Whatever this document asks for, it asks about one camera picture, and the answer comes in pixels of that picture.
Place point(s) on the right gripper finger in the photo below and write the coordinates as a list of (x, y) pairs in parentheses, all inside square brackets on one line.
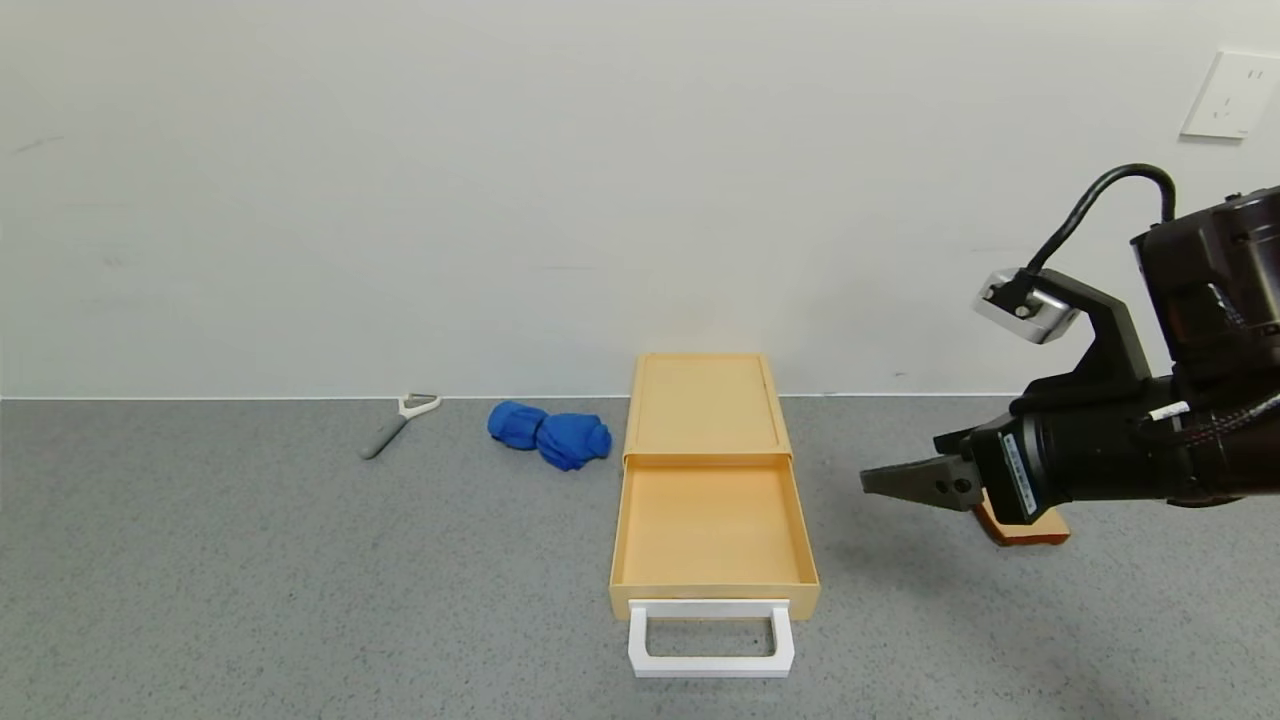
[(955, 443), (920, 483)]

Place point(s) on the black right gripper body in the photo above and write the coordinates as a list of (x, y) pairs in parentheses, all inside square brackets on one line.
[(1008, 475)]

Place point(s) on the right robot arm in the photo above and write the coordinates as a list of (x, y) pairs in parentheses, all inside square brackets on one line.
[(1220, 280)]

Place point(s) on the brown toast slice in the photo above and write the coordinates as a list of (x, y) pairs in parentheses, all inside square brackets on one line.
[(1030, 532)]

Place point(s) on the blue crumpled cloth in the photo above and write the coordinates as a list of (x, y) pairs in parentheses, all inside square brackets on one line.
[(570, 440)]

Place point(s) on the grey and white peeler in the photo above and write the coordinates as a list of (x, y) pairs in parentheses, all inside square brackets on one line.
[(385, 437)]

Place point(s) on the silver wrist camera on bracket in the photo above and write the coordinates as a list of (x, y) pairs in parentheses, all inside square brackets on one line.
[(1030, 308)]

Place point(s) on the white wall outlet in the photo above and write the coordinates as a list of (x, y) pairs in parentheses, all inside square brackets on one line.
[(1232, 95)]

